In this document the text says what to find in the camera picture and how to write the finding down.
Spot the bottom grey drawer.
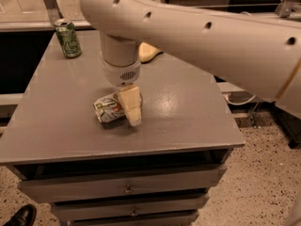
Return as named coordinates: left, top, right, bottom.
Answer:
left=71, top=210, right=198, bottom=226

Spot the yellow sponge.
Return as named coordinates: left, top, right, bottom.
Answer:
left=138, top=42, right=163, bottom=63

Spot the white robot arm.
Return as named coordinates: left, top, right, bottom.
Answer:
left=80, top=0, right=301, bottom=118

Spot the grey drawer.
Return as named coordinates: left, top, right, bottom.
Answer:
left=71, top=210, right=198, bottom=226
left=18, top=165, right=227, bottom=203
left=52, top=193, right=210, bottom=221

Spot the white cable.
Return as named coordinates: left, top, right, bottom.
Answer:
left=223, top=92, right=257, bottom=106

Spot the middle grey drawer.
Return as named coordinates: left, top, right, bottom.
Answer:
left=52, top=193, right=210, bottom=221

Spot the white 7up can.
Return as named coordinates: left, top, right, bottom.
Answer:
left=93, top=92, right=125, bottom=123

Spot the grey metal railing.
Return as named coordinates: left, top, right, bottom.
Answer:
left=0, top=0, right=301, bottom=33

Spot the grey drawer cabinet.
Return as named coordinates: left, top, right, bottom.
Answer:
left=0, top=25, right=246, bottom=226

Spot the black leather shoe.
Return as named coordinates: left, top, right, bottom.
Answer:
left=3, top=204, right=37, bottom=226

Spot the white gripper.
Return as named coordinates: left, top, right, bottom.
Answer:
left=103, top=60, right=142, bottom=126

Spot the top grey drawer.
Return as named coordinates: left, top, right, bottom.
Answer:
left=18, top=165, right=227, bottom=203

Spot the green soda can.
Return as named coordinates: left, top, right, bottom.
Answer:
left=55, top=19, right=82, bottom=58

